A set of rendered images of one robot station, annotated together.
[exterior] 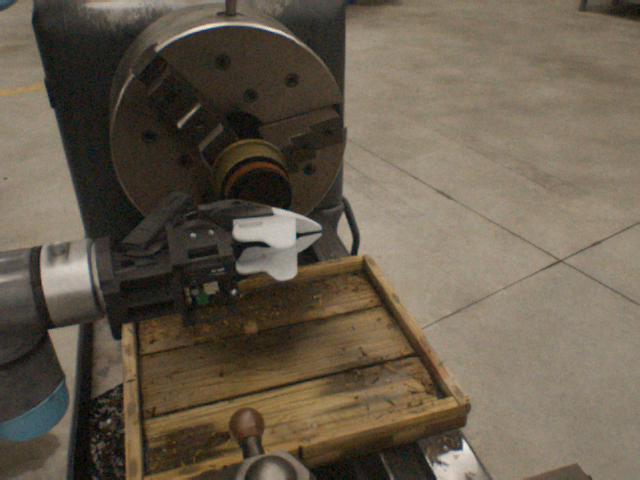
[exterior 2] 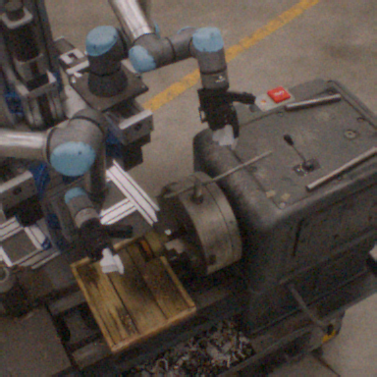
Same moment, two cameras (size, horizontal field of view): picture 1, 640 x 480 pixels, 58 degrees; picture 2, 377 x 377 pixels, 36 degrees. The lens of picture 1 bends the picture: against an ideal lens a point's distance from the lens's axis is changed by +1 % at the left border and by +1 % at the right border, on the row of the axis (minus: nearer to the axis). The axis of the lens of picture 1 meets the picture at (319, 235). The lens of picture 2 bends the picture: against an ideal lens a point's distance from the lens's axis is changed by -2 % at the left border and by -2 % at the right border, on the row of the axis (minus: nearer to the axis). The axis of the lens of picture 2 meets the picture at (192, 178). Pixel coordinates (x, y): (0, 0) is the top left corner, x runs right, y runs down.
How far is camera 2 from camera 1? 165 cm
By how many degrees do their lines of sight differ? 59
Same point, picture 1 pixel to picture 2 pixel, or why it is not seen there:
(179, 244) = (90, 238)
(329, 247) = (214, 295)
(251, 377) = (120, 284)
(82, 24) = (199, 150)
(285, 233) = (107, 262)
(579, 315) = not seen: outside the picture
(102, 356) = not seen: hidden behind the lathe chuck
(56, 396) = not seen: hidden behind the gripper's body
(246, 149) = (152, 237)
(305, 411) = (107, 302)
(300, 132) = (178, 249)
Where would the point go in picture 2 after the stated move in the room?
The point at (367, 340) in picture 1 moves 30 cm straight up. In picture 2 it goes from (144, 317) to (135, 269)
